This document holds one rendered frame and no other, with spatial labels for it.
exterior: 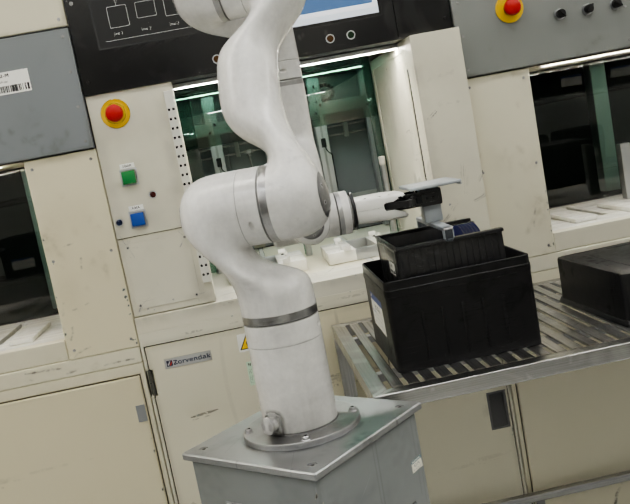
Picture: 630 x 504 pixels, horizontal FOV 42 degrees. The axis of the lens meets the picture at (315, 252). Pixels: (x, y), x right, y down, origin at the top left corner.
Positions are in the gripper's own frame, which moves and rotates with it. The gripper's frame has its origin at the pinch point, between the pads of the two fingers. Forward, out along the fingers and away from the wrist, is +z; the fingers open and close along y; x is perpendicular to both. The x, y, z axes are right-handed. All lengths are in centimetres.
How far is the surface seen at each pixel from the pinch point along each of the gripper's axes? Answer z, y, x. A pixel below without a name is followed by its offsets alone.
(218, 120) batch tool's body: -39, -88, 25
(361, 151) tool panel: 7, -129, 7
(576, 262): 29.1, -4.4, -19.8
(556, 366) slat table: 12.3, 23.1, -31.2
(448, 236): -0.2, 12.1, -6.8
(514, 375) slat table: 4.6, 23.2, -31.2
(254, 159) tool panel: -30, -128, 12
